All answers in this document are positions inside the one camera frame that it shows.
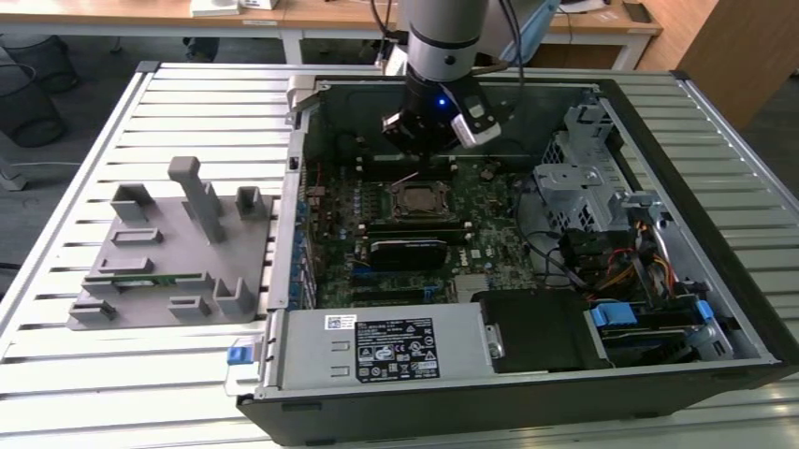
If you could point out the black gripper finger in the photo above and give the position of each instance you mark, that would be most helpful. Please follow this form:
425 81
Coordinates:
426 163

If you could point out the silver square CPU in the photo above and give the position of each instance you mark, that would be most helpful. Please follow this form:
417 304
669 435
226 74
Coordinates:
422 200

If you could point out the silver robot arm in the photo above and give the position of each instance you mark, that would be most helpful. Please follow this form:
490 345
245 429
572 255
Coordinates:
441 33

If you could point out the black installed RAM stick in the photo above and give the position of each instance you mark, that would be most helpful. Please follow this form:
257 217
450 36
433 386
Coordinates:
415 228

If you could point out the green motherboard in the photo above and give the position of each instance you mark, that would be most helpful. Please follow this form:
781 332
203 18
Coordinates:
493 224

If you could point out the black graphics card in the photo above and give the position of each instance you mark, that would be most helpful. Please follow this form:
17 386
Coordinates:
409 255

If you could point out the grey metal drive cage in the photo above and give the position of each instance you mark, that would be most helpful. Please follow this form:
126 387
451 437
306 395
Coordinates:
581 187

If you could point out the silver chipset heatsink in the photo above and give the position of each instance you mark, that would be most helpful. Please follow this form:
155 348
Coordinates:
471 286

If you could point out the white device box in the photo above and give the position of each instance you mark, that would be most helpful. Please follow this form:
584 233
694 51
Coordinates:
258 4

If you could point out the black plastic shroud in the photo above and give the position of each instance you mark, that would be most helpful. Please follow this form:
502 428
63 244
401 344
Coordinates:
537 332

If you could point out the black phone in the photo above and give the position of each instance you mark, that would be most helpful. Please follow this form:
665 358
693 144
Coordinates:
637 12

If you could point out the grey power supply unit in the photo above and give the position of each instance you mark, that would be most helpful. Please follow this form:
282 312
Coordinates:
299 346

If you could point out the blue disk carrier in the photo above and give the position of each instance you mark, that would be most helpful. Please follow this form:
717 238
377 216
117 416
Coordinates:
612 318

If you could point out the grey plastic parts rack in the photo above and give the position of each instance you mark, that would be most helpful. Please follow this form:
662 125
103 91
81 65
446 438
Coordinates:
181 262

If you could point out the green RAM stick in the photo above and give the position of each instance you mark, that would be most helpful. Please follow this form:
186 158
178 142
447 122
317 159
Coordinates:
166 279

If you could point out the blue case latch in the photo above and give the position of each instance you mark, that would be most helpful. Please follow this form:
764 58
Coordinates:
241 354

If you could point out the black open PC case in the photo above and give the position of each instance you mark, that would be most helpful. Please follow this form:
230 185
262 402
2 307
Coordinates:
437 411

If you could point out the wooden cabinet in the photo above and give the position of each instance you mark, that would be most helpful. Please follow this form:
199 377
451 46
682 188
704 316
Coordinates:
737 47

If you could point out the blue drive clip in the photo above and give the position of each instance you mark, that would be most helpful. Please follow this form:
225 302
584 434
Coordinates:
705 312

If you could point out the black mesh bin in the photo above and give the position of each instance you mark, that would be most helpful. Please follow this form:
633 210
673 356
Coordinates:
53 61
31 112

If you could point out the grey metal stand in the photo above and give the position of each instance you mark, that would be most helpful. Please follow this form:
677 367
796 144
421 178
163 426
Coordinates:
11 180

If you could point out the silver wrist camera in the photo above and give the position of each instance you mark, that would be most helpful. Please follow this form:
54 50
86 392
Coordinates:
478 126

